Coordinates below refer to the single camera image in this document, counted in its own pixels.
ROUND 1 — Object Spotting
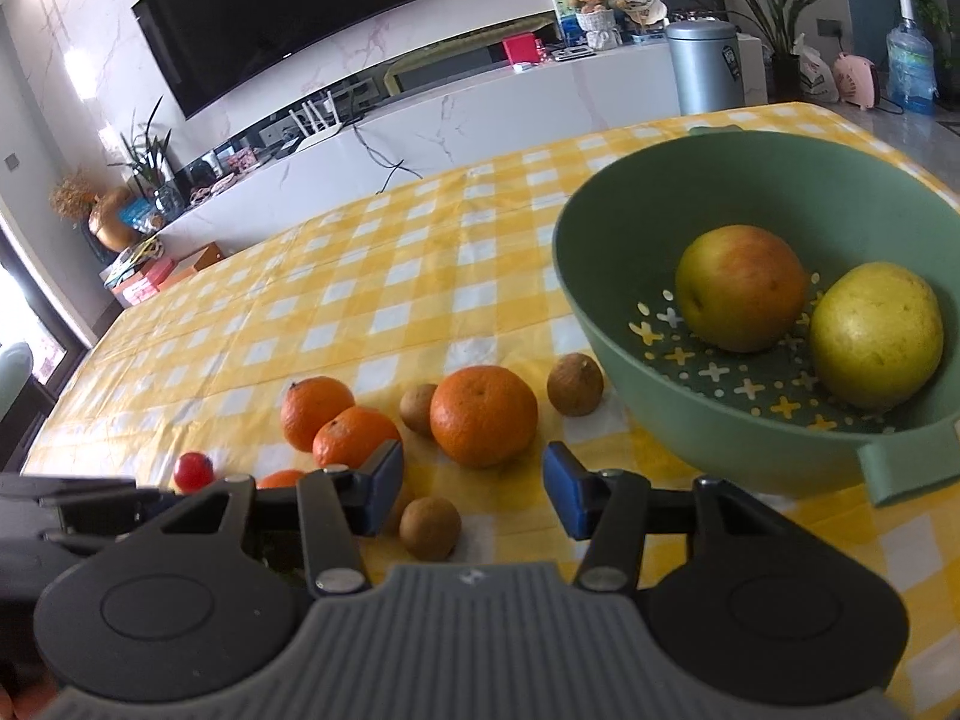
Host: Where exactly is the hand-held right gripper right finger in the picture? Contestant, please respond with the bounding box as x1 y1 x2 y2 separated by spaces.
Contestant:
542 441 815 595

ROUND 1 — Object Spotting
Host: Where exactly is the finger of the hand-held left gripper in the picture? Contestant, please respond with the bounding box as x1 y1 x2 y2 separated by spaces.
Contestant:
0 472 181 512
37 529 132 557

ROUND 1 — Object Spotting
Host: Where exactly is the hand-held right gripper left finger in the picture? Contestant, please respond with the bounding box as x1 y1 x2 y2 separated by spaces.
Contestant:
124 439 406 597

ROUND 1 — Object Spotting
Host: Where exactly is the small brown round fruit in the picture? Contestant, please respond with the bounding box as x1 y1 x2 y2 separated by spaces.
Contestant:
547 353 605 416
399 496 462 560
400 384 439 437

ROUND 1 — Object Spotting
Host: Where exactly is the large orange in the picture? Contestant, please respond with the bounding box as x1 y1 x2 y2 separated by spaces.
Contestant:
430 365 539 468

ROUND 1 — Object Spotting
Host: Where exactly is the red tomato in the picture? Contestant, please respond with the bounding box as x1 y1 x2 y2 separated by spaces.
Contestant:
172 452 215 494

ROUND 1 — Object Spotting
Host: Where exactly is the green colander bowl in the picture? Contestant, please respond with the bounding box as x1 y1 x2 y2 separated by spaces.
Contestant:
553 124 960 507

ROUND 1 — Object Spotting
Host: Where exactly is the yellow checked tablecloth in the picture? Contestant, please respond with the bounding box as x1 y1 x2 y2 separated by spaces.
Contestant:
22 101 960 720

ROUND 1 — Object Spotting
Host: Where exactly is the pink box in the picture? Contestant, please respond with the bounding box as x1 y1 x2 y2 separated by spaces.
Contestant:
105 255 177 308

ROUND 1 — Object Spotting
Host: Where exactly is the orange box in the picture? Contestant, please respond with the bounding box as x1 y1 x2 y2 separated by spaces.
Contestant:
161 242 227 290

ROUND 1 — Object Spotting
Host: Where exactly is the red-yellow apple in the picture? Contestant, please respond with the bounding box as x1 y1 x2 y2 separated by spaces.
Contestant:
675 225 809 353

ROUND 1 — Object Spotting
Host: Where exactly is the golden vase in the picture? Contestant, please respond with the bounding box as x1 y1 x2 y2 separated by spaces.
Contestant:
88 187 141 252

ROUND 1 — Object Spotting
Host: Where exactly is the potted green plant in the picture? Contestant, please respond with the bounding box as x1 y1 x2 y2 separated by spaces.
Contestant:
105 97 186 224

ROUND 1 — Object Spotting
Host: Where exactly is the yellow lemon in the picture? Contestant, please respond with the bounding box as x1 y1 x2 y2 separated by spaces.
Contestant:
808 262 944 412

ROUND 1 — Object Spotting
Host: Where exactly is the white router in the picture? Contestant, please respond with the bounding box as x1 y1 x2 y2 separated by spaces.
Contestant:
289 90 347 149

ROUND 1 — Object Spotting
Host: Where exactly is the white marble media console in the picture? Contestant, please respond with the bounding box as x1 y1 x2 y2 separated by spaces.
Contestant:
161 37 767 256

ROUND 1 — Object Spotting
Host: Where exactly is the grey pedal trash can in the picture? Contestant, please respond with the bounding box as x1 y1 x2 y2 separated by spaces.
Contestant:
666 20 743 115

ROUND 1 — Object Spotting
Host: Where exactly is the white plastic bag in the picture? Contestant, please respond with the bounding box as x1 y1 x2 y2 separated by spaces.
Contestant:
795 36 841 102

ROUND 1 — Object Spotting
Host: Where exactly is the pink desk fan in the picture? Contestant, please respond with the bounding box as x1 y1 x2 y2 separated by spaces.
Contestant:
832 52 880 110

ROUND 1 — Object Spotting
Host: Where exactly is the potted long-leaf plant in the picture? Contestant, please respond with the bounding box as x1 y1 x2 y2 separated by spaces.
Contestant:
696 0 822 102

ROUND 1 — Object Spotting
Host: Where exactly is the blue water jug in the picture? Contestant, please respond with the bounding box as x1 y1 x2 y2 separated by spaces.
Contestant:
886 0 937 117

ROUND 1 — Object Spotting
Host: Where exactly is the black cable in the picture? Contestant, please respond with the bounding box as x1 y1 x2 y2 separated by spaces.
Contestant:
352 120 422 196

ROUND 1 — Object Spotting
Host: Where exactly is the black wall television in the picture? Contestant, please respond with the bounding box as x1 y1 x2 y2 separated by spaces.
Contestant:
131 0 428 119

